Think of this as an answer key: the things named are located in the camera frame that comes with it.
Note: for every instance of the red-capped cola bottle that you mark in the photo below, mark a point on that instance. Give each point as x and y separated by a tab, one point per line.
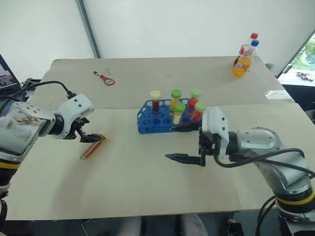
242	50

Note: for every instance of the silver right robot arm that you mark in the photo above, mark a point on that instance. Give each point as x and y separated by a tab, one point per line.
270	157

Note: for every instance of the red bottle opener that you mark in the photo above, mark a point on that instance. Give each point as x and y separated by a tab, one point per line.
107	80

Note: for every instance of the cream-capped orange test tube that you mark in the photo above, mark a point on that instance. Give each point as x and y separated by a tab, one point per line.
94	147

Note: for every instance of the cream-capped dark red tube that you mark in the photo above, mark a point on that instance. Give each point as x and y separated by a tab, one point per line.
156	103

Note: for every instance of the blue test tube rack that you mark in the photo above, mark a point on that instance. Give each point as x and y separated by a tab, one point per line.
152	123

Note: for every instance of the green-capped red test tube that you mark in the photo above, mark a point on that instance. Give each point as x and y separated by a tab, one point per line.
195	97
198	113

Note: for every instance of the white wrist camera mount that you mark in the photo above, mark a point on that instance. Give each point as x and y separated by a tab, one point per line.
75	105
216	123

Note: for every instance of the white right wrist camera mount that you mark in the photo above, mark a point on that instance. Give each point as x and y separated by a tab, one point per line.
216	123

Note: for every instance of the green-capped yellow test tube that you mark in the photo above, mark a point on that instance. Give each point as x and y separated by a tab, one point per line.
175	97

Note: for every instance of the small metal clip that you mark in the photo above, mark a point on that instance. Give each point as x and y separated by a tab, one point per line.
107	70

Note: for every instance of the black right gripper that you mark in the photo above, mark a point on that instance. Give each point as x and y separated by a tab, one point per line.
208	145

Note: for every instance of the dark rounded shape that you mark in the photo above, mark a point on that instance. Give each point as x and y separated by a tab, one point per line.
192	225

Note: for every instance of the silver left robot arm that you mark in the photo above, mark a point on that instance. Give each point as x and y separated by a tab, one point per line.
17	127

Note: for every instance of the blue-capped orange soda bottle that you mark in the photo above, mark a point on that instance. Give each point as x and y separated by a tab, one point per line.
242	65

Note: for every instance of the green-capped pale yellow tube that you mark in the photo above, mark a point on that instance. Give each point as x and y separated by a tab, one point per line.
178	114

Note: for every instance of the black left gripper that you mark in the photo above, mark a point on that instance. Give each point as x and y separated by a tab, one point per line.
76	126

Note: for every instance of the open laptop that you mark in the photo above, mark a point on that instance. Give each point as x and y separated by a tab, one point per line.
6	76

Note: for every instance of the black bracket under table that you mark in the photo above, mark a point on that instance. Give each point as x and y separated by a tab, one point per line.
235	227

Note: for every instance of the clear plastic bag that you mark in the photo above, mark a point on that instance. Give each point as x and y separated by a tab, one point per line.
278	94

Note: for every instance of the grey window frame post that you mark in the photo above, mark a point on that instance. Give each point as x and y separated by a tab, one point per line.
89	29

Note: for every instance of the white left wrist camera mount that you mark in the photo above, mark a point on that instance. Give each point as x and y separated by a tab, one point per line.
75	105

